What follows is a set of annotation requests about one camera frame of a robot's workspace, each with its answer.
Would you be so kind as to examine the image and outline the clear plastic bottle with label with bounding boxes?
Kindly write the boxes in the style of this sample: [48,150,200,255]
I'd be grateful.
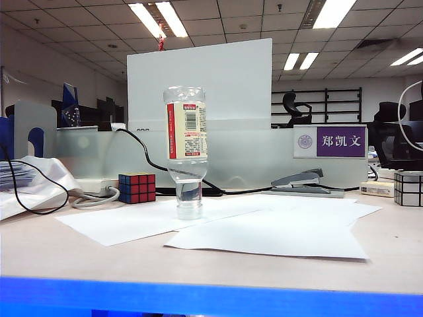
[163,85,209,221]

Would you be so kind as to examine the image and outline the frosted glass desk partition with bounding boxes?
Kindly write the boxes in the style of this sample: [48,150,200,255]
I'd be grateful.
[55,127,369,190]

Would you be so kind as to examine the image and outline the white upright board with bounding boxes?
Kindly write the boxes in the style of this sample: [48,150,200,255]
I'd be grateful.
[126,38,273,132]

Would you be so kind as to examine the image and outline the coloured Rubik's cube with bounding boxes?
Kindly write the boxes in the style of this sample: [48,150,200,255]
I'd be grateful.
[118,172,157,204]

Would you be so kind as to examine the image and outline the grey stapler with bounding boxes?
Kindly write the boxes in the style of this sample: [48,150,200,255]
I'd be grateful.
[270,168,332,195]

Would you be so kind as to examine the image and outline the white paper sheet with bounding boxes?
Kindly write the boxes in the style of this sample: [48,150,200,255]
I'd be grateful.
[55,197,265,248]
[211,194,383,229]
[164,209,369,260]

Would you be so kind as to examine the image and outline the dark wooden shelf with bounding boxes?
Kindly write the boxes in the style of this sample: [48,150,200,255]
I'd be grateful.
[50,96,126,131]

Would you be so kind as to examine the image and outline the white power strip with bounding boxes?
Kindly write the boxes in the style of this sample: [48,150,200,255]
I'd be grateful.
[75,178,120,194]

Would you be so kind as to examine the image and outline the purple and white name plate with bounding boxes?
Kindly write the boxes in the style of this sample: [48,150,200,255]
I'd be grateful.
[292,124,368,159]

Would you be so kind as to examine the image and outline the ceiling fluorescent light panel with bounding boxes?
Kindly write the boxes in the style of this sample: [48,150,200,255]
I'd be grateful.
[389,48,423,67]
[128,1,189,39]
[311,0,358,30]
[283,52,320,71]

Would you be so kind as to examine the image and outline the blue bar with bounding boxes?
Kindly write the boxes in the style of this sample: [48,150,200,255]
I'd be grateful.
[0,276,423,317]

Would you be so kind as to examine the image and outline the black shelf rack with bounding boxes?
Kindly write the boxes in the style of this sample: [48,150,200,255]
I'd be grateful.
[271,87,363,126]

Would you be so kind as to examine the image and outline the blue crystal trophy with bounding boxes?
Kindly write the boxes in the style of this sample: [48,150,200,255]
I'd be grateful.
[60,83,81,128]

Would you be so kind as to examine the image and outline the small white box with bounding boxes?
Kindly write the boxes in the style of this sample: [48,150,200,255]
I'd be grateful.
[359,180,395,198]

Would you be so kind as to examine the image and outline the white plastic bag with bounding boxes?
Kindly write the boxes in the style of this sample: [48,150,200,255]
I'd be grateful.
[0,155,83,221]

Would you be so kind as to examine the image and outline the black mesh office chair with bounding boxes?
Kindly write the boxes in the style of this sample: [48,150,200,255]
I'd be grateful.
[367,101,423,172]

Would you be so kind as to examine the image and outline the grey metal bookend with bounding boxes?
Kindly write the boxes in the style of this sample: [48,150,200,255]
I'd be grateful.
[5,100,58,160]

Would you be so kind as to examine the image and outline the stack of printed papers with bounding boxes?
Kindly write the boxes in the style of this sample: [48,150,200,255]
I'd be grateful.
[0,160,35,193]

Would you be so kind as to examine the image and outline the silver mirror cube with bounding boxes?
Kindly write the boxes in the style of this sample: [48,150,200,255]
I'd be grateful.
[393,170,423,207]

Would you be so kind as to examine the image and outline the blue file holder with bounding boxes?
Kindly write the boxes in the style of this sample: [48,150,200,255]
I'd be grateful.
[0,116,45,161]

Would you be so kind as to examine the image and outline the thick black cable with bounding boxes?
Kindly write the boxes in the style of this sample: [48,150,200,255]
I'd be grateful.
[114,127,361,197]

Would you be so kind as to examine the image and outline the grey power cord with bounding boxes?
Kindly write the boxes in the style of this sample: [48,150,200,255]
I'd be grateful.
[70,186,120,209]

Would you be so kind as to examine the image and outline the white cable loop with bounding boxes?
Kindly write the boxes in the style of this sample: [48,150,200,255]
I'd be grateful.
[397,81,423,153]

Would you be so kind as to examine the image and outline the thin black cable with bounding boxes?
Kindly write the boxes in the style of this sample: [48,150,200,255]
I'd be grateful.
[0,145,70,215]

